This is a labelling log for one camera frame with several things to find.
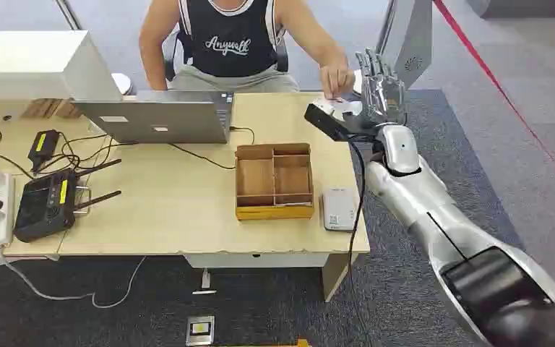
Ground large white box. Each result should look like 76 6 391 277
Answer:
0 30 124 105

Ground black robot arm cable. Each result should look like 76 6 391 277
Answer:
345 134 368 293

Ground person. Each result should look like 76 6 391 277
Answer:
138 0 356 101

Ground white desk bracket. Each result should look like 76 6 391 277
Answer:
192 267 218 296

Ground black laptop cable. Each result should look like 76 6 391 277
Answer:
168 125 255 171

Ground black remote controller with antennas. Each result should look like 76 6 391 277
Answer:
13 158 124 244

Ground tangled black cables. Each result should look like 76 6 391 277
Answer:
0 117 139 192

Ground black power adapter yellow label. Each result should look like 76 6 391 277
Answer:
27 129 61 172

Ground white round stool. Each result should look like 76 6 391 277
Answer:
111 72 136 96

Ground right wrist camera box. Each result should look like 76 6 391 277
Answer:
304 98 363 142

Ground wooden card box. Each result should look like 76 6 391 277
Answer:
234 142 315 222

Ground silver laptop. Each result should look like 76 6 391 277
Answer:
72 90 235 145

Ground small white device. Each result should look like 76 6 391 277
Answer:
321 187 359 233

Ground steel floor socket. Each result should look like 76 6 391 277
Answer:
185 314 215 347

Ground grey panel stand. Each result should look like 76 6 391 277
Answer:
376 0 434 90

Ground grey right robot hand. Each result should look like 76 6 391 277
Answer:
355 47 408 129

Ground person's left hand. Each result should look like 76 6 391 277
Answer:
319 61 356 101

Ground white floor cable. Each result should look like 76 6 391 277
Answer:
0 249 147 310

